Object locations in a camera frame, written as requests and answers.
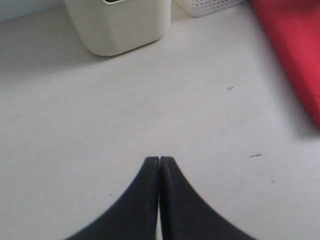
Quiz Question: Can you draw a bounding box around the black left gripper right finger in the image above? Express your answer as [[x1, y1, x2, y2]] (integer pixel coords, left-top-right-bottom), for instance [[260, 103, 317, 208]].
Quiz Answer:
[[159, 156, 253, 240]]

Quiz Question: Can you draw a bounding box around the cream plastic tub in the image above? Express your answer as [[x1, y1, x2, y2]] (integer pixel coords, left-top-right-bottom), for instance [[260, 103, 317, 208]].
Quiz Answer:
[[64, 0, 171, 57]]

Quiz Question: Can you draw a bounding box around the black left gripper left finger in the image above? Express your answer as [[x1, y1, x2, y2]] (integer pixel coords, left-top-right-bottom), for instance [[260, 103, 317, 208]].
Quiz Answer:
[[68, 156, 160, 240]]

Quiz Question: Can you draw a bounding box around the white perforated plastic basket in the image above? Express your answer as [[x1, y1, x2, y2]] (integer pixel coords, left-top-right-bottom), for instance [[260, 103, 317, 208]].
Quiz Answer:
[[175, 0, 245, 18]]

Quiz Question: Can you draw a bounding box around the red tablecloth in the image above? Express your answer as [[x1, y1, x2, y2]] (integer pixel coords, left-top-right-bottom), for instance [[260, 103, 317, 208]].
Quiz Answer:
[[251, 0, 320, 125]]

